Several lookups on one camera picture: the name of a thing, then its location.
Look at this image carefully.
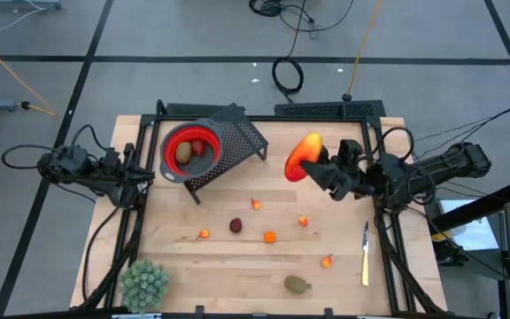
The black perforated metal stand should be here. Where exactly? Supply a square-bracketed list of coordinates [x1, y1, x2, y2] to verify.
[182, 102, 270, 206]

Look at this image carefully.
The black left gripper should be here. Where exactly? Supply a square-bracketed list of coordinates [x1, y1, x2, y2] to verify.
[102, 142, 156, 208]

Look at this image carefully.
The black diagonal beam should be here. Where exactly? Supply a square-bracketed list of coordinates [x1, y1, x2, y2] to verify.
[429, 180, 510, 231]

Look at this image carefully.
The black cable tangle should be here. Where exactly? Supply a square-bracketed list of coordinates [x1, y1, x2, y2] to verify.
[248, 0, 354, 41]

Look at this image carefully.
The red collapsible colander grey rim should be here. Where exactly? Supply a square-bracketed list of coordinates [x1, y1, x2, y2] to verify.
[159, 117, 224, 184]

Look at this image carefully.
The red-yellow mango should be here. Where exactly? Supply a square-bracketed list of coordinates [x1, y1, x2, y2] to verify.
[283, 132, 324, 183]

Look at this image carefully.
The black power cable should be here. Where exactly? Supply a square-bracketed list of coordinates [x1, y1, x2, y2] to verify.
[271, 0, 310, 105]

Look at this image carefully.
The knife with yellow handle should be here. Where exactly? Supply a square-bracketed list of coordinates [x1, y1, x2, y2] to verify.
[360, 221, 370, 288]

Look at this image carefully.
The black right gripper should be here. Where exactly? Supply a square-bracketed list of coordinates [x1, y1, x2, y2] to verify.
[300, 139, 374, 203]

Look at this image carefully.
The yellow cable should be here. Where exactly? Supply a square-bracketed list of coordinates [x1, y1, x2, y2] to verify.
[0, 31, 59, 119]
[342, 0, 383, 102]

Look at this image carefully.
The green artificial plant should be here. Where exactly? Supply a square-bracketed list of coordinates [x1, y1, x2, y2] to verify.
[119, 259, 171, 315]

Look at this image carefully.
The brown-green kiwi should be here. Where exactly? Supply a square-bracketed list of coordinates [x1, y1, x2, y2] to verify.
[174, 141, 193, 164]
[283, 275, 313, 295]

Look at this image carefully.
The white cable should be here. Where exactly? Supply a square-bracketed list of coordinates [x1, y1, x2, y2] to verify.
[0, 2, 48, 43]

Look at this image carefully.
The black aluminium table frame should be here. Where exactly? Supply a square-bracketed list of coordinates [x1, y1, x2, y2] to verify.
[77, 99, 449, 316]

